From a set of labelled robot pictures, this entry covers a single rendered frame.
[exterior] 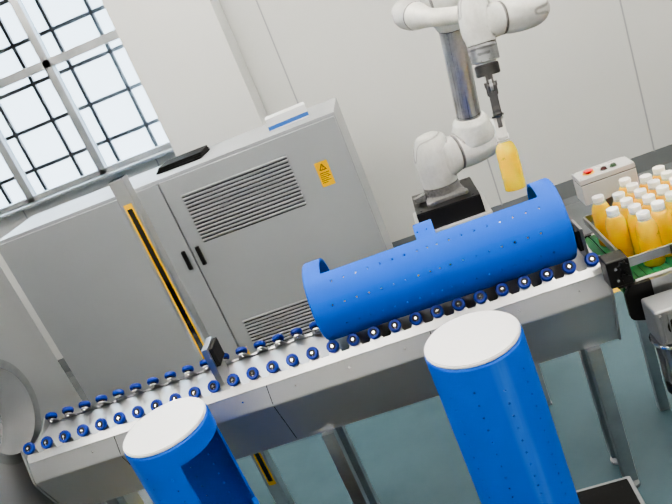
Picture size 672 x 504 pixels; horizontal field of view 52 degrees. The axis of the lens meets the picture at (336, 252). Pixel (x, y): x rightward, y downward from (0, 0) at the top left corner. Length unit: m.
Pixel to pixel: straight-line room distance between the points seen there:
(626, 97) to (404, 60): 1.60
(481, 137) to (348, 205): 1.21
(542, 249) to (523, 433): 0.60
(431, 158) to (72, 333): 2.63
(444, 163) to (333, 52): 2.29
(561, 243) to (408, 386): 0.72
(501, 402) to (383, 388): 0.63
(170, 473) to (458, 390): 0.89
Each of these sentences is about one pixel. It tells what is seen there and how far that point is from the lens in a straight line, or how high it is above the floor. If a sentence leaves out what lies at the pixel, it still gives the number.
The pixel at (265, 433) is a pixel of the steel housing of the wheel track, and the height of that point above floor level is 0.71.
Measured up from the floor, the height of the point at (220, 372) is 0.97.
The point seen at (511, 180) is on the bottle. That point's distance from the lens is 2.24.
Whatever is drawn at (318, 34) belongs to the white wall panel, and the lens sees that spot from 5.02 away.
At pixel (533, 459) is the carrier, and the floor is 0.68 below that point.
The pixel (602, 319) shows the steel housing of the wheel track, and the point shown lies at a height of 0.74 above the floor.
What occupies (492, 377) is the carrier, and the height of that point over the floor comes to 0.98.
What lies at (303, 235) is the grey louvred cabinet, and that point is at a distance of 3.99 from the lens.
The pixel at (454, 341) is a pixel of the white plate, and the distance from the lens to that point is 1.99.
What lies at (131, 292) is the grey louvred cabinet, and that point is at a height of 0.88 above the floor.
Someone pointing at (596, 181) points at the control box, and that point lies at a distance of 2.67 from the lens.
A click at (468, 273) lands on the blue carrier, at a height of 1.08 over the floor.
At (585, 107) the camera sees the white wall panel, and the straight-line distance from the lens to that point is 5.34.
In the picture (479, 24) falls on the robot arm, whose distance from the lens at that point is 2.20.
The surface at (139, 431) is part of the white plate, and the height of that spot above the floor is 1.04.
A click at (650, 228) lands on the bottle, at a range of 2.32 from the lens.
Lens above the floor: 2.03
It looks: 20 degrees down
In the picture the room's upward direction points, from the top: 23 degrees counter-clockwise
